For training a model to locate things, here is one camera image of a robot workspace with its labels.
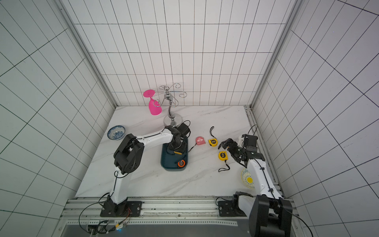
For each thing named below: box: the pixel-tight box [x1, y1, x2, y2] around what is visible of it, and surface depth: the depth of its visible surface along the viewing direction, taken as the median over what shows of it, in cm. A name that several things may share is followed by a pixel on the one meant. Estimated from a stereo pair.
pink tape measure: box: [188, 136, 206, 153], surface depth 100 cm
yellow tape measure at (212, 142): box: [208, 125, 219, 148], surface depth 99 cm
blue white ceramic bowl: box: [107, 124, 126, 141], surface depth 102 cm
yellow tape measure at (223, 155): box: [218, 151, 230, 173], surface depth 91 cm
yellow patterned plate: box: [240, 168, 256, 190], surface depth 84 cm
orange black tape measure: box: [177, 159, 186, 168], surface depth 87 cm
